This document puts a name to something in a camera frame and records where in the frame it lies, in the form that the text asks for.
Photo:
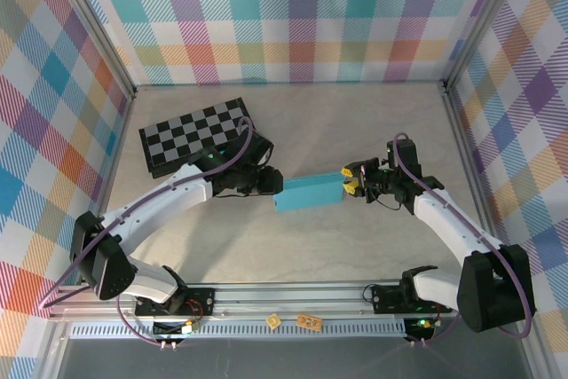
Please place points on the blue and white paper box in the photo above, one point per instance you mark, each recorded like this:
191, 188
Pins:
308, 192

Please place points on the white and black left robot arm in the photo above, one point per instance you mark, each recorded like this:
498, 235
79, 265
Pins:
168, 197

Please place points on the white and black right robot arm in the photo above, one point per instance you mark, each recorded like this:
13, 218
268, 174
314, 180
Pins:
448, 219

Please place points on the black and grey checkerboard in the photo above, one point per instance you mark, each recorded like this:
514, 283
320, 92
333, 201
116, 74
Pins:
186, 135

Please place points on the small yellow tag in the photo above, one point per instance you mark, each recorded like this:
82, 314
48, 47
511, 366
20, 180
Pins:
273, 321

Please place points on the orange printed tag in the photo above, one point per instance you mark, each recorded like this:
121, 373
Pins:
309, 323

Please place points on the aluminium side rail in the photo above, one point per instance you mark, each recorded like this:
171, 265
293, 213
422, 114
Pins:
113, 166
475, 183

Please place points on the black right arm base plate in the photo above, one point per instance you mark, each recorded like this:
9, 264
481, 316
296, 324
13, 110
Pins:
386, 299

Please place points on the aluminium cross rail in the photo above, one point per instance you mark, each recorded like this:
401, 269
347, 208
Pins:
288, 301

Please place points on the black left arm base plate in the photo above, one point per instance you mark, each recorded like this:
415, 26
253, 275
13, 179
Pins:
199, 301

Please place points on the black electronics mount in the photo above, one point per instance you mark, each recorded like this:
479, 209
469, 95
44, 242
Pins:
171, 329
419, 328

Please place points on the aluminium frame post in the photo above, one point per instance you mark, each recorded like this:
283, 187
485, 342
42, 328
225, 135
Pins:
486, 19
89, 28

